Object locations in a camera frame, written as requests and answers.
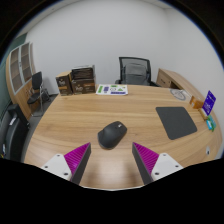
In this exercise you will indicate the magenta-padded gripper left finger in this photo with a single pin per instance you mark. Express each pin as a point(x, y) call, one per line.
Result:
point(78, 158)

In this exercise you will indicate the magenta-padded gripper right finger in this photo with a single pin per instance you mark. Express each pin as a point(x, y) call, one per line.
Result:
point(146, 158)

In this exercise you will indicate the black computer mouse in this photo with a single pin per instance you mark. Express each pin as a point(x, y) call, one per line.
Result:
point(111, 135)

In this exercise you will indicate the dark grey mouse pad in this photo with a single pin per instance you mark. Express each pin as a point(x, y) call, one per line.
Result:
point(175, 122)

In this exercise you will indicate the blue package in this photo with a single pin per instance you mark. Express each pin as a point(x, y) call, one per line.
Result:
point(209, 125)

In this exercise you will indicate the small yellow box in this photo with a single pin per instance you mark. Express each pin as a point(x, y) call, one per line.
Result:
point(203, 114)

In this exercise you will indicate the small brown cardboard box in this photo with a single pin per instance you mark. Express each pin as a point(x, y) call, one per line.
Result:
point(63, 84)

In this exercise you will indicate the green package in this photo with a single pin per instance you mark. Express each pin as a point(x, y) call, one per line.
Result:
point(213, 122)

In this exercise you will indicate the purple card package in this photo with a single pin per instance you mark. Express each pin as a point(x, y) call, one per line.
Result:
point(209, 102)

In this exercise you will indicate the wooden side desk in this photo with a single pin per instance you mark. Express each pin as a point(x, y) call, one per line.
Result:
point(175, 79)

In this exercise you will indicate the grey backpack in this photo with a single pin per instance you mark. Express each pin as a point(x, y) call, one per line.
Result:
point(135, 74)

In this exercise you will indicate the open black cardboard box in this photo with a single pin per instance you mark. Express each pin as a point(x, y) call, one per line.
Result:
point(82, 72)

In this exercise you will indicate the black metal-legged chair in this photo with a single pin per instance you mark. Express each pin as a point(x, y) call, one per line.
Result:
point(36, 81)

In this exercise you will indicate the wooden shelf unit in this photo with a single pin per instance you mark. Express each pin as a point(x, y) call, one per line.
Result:
point(18, 83)

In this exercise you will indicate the black mesh office chair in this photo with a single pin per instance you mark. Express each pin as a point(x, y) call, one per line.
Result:
point(133, 60)

